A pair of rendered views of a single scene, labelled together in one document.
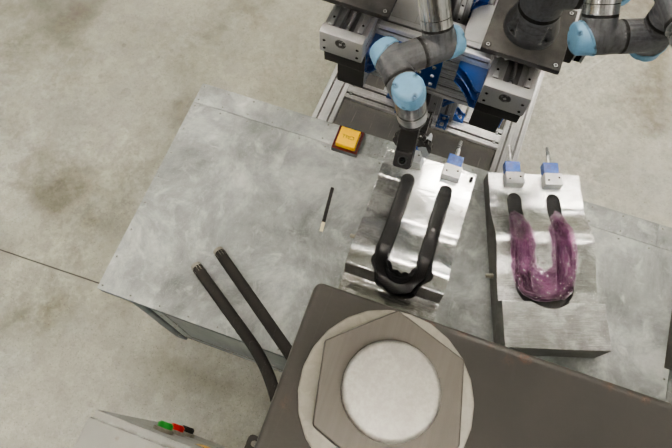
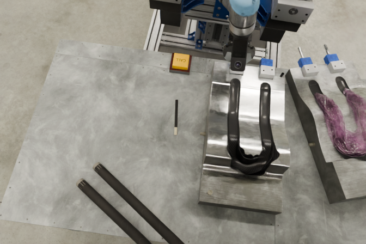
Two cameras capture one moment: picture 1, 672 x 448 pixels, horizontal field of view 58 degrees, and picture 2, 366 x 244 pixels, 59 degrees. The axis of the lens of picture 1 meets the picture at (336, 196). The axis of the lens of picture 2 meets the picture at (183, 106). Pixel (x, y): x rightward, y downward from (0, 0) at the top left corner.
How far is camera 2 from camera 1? 0.60 m
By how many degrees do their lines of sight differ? 7
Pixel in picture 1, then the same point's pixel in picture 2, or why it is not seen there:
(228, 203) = (97, 126)
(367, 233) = (217, 129)
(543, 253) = (349, 120)
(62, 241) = not seen: outside the picture
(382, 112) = (187, 49)
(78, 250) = not seen: outside the picture
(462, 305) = (296, 171)
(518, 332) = (352, 184)
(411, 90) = not seen: outside the picture
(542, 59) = not seen: outside the picture
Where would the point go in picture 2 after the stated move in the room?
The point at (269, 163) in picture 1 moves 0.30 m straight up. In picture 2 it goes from (124, 90) to (111, 42)
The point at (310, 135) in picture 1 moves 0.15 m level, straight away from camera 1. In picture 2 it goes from (151, 63) to (142, 34)
